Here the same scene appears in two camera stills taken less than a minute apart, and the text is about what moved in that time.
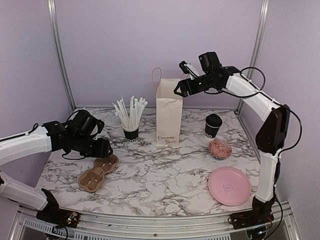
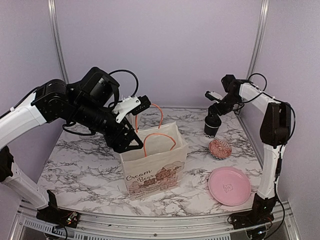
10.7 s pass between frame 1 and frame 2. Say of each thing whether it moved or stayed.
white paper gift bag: moved
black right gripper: moved
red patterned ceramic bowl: stayed
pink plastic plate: stayed
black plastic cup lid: stayed
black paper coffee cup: stayed
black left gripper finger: moved
